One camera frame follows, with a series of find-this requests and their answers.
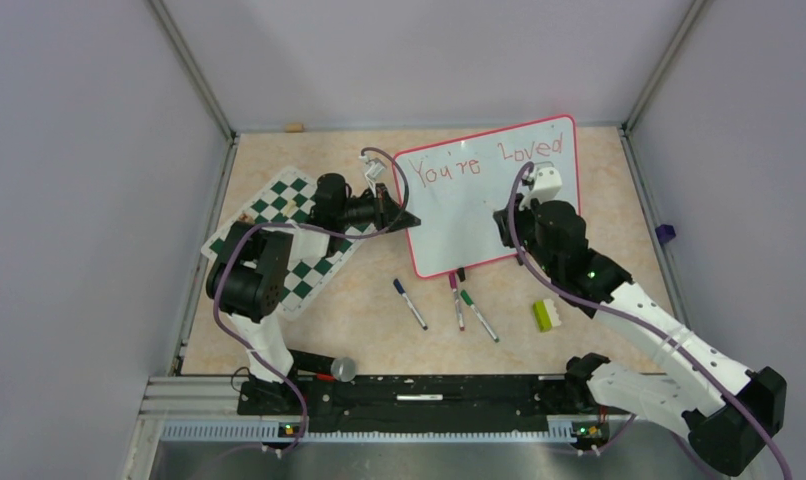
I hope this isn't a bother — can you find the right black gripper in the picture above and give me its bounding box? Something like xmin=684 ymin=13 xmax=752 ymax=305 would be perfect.
xmin=496 ymin=190 xmax=560 ymax=278

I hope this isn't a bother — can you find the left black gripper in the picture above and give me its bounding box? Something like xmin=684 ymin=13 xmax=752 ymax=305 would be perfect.
xmin=338 ymin=184 xmax=420 ymax=235

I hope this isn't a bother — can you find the pink-framed whiteboard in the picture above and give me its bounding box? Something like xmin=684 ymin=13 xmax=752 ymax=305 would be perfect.
xmin=395 ymin=115 xmax=581 ymax=279

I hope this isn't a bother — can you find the black microphone silver head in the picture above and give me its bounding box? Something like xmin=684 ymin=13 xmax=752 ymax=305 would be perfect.
xmin=289 ymin=349 xmax=357 ymax=382

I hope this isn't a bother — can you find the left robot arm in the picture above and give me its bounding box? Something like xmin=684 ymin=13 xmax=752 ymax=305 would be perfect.
xmin=205 ymin=173 xmax=421 ymax=414

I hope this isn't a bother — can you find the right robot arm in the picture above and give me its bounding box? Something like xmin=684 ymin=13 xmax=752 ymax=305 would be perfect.
xmin=493 ymin=195 xmax=793 ymax=479

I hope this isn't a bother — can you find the blue-capped marker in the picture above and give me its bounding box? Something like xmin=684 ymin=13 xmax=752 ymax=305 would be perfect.
xmin=393 ymin=278 xmax=429 ymax=331

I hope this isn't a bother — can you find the purple-capped marker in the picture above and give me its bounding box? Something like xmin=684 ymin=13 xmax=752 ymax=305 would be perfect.
xmin=448 ymin=271 xmax=466 ymax=332

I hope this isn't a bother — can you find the green white toy block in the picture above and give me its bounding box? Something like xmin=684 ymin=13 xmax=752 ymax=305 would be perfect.
xmin=532 ymin=299 xmax=562 ymax=333

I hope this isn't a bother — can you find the green-capped marker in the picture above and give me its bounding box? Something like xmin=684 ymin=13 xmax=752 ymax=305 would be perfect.
xmin=461 ymin=290 xmax=500 ymax=343

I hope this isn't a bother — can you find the green white chessboard mat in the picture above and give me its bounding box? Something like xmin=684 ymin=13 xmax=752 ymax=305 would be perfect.
xmin=201 ymin=167 xmax=362 ymax=320

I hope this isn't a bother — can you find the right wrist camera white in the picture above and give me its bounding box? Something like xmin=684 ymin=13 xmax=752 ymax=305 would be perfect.
xmin=519 ymin=166 xmax=563 ymax=210

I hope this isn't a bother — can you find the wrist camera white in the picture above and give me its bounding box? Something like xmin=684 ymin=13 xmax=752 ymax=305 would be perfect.
xmin=519 ymin=166 xmax=563 ymax=210
xmin=359 ymin=154 xmax=386 ymax=182

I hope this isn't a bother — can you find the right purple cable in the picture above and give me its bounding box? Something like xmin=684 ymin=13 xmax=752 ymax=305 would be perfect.
xmin=506 ymin=161 xmax=794 ymax=480

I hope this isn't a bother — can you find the purple cable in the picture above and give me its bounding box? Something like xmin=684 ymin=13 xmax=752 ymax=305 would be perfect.
xmin=506 ymin=161 xmax=794 ymax=480
xmin=212 ymin=146 xmax=411 ymax=458

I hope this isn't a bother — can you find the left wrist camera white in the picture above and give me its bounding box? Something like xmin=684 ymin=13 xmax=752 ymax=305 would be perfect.
xmin=359 ymin=154 xmax=386 ymax=182

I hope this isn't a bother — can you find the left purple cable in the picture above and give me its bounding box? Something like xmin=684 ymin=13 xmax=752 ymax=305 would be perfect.
xmin=212 ymin=146 xmax=411 ymax=458

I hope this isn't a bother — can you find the purple clip on frame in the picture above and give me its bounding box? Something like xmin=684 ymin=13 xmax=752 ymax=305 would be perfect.
xmin=654 ymin=224 xmax=677 ymax=245

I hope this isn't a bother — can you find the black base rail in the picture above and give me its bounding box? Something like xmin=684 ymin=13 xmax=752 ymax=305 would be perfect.
xmin=237 ymin=374 xmax=608 ymax=434

